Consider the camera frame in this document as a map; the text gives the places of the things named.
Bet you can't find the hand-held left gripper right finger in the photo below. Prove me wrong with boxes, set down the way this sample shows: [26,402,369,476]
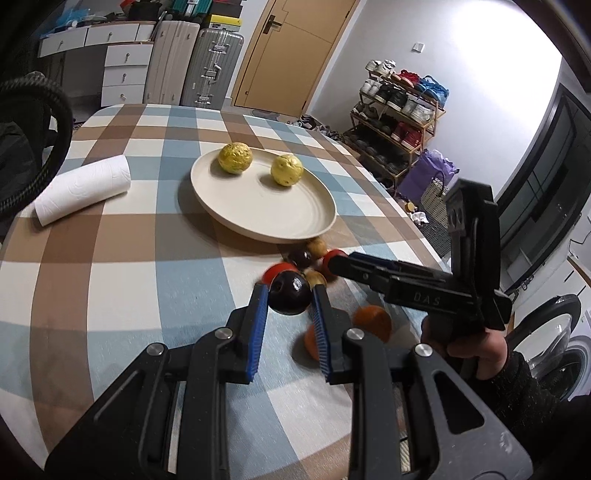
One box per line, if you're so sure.
[310,285,534,480]

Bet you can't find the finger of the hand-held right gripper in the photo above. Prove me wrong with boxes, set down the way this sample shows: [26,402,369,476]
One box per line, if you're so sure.
[348,251,451,281]
[329,255,394,302]

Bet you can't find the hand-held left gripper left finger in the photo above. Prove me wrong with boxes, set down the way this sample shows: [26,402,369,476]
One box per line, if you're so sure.
[44,282,271,480]

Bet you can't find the orange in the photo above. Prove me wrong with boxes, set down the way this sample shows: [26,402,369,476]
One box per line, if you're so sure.
[353,305,393,342]
[304,324,321,361]

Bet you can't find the red tomato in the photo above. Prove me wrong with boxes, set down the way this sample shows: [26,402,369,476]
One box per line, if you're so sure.
[322,249,349,281]
[262,263,298,286]

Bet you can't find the cream round plate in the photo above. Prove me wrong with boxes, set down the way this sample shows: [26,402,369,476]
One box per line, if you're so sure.
[191,148,337,244]

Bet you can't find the person's right forearm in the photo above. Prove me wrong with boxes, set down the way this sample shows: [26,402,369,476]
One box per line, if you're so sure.
[480,353,591,480]

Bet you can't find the person's right hand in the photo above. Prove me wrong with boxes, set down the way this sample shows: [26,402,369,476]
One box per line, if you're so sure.
[447,329,509,381]

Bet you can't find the dark floor mat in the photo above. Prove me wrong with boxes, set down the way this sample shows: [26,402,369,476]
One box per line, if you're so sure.
[425,220,452,258]

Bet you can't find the woven basket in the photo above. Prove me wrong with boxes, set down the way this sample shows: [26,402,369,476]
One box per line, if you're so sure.
[421,178,451,220]

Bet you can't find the purple bag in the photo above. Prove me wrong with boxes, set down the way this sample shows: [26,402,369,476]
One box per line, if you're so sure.
[397,148,459,208]

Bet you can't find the wooden shoe rack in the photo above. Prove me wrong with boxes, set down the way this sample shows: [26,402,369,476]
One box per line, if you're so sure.
[344,69,448,185]

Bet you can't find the checked tablecloth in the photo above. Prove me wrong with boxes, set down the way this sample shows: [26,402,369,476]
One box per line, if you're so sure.
[0,102,451,480]

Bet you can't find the yellow wrinkled fruit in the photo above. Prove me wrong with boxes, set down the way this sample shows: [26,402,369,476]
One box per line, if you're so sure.
[270,154,303,188]
[218,143,254,175]

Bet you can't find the white washing machine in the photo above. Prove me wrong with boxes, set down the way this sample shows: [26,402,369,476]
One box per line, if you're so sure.
[508,293,591,402]

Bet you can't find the rows of shoes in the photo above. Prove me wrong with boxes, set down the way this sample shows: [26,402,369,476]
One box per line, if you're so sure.
[346,59,451,171]

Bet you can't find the loose shoes pile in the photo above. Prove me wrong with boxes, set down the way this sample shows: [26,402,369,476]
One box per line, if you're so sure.
[295,113,345,139]

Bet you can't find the white paper towel roll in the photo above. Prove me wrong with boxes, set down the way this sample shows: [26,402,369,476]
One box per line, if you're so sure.
[34,154,132,227]

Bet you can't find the wooden door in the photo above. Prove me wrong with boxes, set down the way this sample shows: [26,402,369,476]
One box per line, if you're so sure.
[230,0,362,120]

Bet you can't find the grey suitcase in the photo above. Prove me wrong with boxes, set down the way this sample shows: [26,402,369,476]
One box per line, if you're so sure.
[180,28,244,110]

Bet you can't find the beige suitcase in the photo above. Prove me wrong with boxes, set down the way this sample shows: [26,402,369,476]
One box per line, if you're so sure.
[143,21,200,107]

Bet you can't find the yellow black box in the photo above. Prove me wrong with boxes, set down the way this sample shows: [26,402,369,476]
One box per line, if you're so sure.
[205,14,244,32]

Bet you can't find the black bag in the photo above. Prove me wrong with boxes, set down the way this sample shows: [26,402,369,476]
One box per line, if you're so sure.
[0,122,40,206]

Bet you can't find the white drawer desk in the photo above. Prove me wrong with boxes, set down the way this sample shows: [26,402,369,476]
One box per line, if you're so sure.
[37,21,155,109]

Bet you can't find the teal case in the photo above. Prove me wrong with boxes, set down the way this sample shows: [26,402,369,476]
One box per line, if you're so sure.
[168,0,214,16]

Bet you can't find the blue plastic bag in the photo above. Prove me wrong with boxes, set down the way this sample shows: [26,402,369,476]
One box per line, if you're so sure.
[48,0,95,28]

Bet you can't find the black braided strap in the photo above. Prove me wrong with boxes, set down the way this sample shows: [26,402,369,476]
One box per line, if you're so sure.
[0,76,75,217]

